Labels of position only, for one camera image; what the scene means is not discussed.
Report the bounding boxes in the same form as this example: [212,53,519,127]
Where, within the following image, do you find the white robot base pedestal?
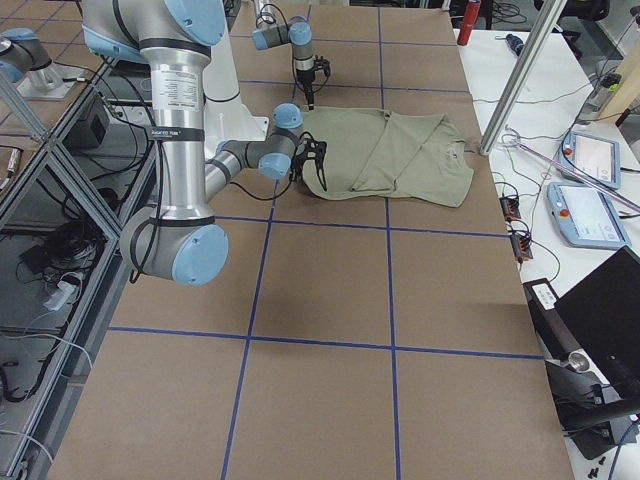
[202,12,269,158]

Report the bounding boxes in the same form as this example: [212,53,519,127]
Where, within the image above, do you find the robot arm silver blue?
[251,1,332,111]
[83,1,327,286]

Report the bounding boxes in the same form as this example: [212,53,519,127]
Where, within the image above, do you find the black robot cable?
[229,132,321,201]

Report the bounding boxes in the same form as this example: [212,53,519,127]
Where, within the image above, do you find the near teach pendant tablet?
[546,182,631,250]

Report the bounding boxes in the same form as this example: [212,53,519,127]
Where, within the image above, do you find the black laptop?
[555,247,639,398]

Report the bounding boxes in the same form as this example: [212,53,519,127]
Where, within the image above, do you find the olive green long-sleeve shirt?
[303,107,474,208]

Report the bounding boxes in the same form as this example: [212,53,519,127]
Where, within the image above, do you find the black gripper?
[293,55,331,110]
[289,132,327,191]

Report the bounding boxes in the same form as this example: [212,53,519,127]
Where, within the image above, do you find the aluminium frame post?
[480,0,567,156]

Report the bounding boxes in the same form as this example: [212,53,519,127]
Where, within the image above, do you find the red bottle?
[457,0,481,46]

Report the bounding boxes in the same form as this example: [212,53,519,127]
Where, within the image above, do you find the teach pendant tablet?
[558,131,621,190]
[546,182,631,250]

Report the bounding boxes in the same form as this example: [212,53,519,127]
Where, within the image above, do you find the far teach pendant tablet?
[558,131,621,190]

